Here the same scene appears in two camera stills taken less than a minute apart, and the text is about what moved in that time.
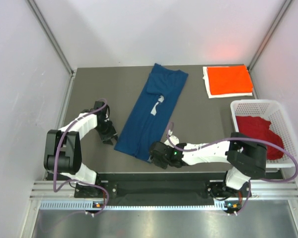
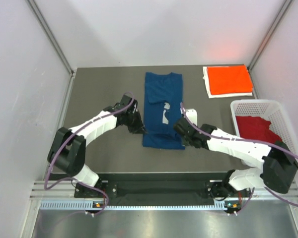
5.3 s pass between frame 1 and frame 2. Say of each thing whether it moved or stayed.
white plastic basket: stayed
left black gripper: moved
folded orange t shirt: stayed
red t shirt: stayed
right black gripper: moved
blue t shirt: moved
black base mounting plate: stayed
